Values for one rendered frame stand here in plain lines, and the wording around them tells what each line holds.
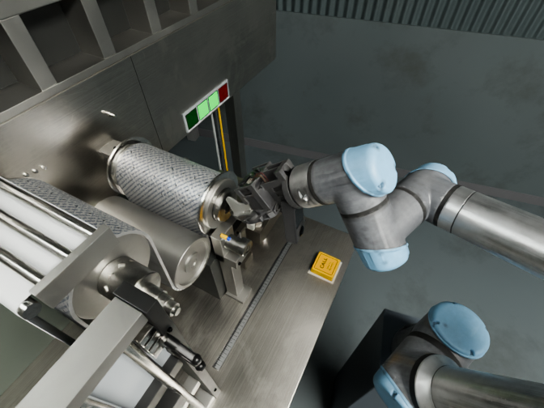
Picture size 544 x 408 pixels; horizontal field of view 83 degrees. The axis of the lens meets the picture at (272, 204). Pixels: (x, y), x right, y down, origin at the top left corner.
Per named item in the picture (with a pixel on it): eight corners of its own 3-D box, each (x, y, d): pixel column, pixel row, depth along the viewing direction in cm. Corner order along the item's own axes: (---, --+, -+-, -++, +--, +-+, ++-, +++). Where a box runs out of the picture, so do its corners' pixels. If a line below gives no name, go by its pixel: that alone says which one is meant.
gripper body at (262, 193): (251, 167, 61) (295, 150, 53) (275, 198, 65) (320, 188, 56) (230, 192, 57) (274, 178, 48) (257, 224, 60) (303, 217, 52)
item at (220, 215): (228, 186, 63) (240, 194, 70) (220, 183, 64) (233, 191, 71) (213, 219, 63) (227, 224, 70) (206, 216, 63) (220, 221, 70)
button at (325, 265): (331, 282, 93) (333, 278, 91) (310, 272, 95) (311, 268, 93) (339, 263, 97) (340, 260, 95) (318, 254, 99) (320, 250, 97)
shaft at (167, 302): (173, 325, 43) (167, 317, 41) (141, 306, 45) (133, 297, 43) (187, 306, 45) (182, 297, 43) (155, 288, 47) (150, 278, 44)
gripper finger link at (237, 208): (218, 196, 66) (245, 186, 60) (235, 215, 68) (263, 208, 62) (210, 206, 64) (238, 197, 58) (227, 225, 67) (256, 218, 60)
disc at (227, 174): (206, 247, 68) (193, 204, 57) (204, 246, 69) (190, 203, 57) (240, 202, 77) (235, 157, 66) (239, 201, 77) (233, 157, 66)
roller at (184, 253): (182, 298, 67) (168, 272, 58) (99, 251, 75) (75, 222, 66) (214, 256, 74) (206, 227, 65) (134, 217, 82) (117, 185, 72)
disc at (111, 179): (122, 206, 76) (96, 161, 65) (121, 206, 76) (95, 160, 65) (163, 170, 85) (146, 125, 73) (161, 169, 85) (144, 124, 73)
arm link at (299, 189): (340, 184, 53) (323, 217, 48) (320, 189, 56) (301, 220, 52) (318, 150, 50) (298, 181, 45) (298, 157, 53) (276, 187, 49)
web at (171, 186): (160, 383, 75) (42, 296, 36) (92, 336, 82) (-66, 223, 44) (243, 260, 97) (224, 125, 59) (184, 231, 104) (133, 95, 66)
